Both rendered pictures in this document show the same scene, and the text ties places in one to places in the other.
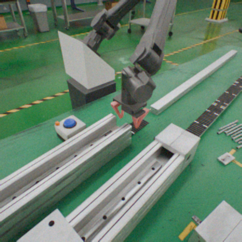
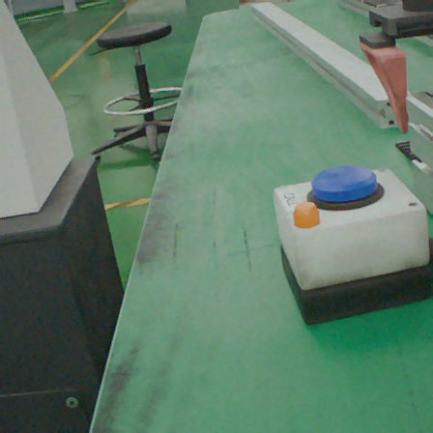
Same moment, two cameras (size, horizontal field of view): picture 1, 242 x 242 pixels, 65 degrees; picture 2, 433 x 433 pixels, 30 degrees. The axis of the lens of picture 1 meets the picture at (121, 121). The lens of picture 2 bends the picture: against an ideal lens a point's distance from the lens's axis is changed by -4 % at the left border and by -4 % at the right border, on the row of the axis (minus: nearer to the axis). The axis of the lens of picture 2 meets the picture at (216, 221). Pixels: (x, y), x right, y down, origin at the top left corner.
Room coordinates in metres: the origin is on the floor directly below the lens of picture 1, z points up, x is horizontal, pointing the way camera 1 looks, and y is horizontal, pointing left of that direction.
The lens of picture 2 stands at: (0.24, 0.56, 1.02)
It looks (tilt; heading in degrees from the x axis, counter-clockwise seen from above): 21 degrees down; 315
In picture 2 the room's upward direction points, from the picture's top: 10 degrees counter-clockwise
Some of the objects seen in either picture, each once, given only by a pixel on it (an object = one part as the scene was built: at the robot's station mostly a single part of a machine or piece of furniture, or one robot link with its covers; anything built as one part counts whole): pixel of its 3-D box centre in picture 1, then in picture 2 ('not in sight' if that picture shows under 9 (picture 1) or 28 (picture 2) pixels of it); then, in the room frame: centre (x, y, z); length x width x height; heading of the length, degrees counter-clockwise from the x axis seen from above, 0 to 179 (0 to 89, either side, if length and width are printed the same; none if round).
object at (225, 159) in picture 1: (226, 158); not in sight; (0.40, -0.34, 0.78); 0.05 x 0.03 x 0.01; 121
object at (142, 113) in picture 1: (134, 115); not in sight; (0.52, -0.05, 0.87); 0.07 x 0.07 x 0.09; 45
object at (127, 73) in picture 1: (131, 79); not in sight; (0.53, -0.03, 1.00); 0.07 x 0.06 x 0.07; 18
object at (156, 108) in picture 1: (204, 74); (305, 42); (0.99, -0.47, 0.79); 0.96 x 0.04 x 0.03; 136
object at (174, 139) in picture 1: (171, 146); not in sight; (0.41, -0.16, 0.83); 0.12 x 0.09 x 0.10; 46
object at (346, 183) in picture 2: (69, 123); (345, 189); (0.50, 0.18, 0.84); 0.04 x 0.04 x 0.02
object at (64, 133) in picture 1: (72, 131); (363, 236); (0.50, 0.17, 0.81); 0.10 x 0.08 x 0.06; 46
